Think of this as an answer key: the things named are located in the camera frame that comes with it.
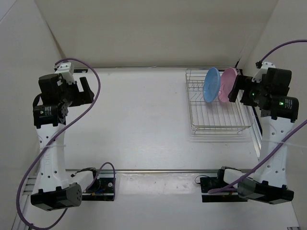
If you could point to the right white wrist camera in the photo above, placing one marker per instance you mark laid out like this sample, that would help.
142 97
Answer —
262 69

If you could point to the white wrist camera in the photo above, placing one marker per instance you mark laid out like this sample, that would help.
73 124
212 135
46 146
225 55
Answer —
66 70
262 69

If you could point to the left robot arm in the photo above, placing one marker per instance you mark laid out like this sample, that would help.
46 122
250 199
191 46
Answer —
50 108

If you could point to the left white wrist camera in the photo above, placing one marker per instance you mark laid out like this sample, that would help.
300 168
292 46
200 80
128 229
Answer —
66 70

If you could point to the pink plate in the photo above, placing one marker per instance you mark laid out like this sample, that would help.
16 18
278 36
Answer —
228 78

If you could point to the metal wire dish rack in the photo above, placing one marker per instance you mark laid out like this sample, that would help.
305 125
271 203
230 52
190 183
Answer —
215 117

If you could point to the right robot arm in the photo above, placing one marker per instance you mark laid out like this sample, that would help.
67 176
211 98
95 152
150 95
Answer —
266 182

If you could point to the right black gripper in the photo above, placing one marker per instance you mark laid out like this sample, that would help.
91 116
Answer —
243 83

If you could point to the blue plate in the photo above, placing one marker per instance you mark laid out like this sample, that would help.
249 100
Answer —
212 84

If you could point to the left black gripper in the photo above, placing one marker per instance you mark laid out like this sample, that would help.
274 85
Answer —
82 97

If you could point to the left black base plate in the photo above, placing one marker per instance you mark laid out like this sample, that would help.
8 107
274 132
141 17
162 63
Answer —
95 185

